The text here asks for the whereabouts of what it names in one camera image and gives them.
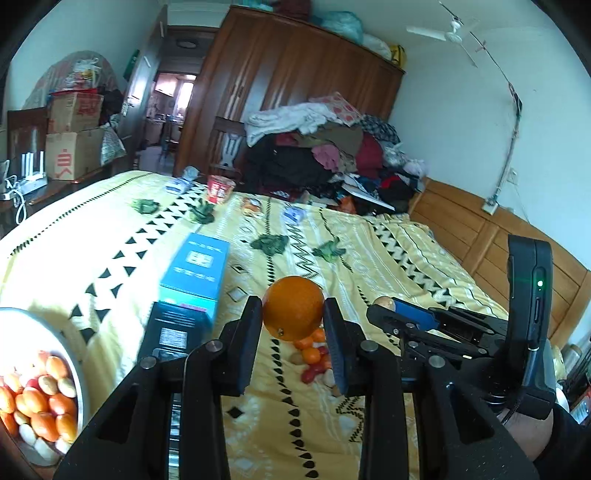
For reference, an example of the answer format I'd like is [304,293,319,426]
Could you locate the dark wooden desk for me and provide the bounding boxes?
[0,165,116,241]

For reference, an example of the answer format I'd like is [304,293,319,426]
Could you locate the plastic-wrapped bundle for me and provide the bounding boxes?
[21,51,125,112]

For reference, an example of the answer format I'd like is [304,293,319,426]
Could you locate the large orange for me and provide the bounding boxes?
[262,275,325,342]

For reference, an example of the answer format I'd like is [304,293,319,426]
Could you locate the white router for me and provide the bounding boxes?
[18,151,48,183]

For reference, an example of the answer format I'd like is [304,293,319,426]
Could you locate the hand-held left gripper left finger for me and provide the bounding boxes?
[53,295,264,480]

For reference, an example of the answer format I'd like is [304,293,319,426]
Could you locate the small brown cardboard box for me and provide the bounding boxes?
[47,91,105,134]

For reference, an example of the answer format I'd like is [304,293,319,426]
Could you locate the metal bowl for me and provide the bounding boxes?
[0,307,89,468]

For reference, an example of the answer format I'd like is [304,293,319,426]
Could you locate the heap of tangerines and tomatoes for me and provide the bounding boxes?
[290,327,342,398]
[0,350,78,464]

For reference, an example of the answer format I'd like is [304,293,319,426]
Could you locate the blue cardboard box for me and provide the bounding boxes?
[158,233,230,330]

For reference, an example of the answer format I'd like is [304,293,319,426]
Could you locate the pile of clothes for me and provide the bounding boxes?
[242,91,428,215]

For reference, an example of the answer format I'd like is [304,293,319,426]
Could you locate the wooden door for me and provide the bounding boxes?
[121,4,169,162]

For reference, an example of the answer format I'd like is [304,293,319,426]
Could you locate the wooden chair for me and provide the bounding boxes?
[209,116,247,181]

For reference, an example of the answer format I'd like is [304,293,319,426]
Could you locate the person's right forearm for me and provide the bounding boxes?
[501,401,591,480]

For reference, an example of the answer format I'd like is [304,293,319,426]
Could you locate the teal plastic bag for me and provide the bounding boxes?
[318,10,365,44]

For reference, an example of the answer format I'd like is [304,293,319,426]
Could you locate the white power strip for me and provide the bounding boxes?
[0,178,47,200]

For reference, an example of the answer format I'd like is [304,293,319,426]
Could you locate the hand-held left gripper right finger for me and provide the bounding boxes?
[322,298,541,480]

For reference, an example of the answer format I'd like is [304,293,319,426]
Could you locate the wooden headboard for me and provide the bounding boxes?
[409,178,591,352]

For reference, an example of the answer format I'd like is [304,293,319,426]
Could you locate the large brown cardboard box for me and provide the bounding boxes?
[45,127,107,182]

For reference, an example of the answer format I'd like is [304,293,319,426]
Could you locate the white ceiling fan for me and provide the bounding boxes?
[406,2,481,47]

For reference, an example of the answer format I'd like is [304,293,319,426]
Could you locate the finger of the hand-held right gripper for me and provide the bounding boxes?
[366,305,504,365]
[392,298,509,335]

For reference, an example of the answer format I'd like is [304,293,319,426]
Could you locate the black cardboard box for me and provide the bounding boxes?
[137,301,218,365]

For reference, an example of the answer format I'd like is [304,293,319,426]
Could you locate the brown wooden wardrobe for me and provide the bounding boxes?
[174,4,406,178]

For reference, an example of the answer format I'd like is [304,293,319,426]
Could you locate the patterned plastic bag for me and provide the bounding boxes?
[100,124,126,164]

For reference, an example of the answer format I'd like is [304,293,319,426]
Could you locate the red cup noodle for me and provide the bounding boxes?
[206,174,236,205]

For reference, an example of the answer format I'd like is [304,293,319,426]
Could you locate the dark high-back chair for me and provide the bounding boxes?
[7,108,49,176]

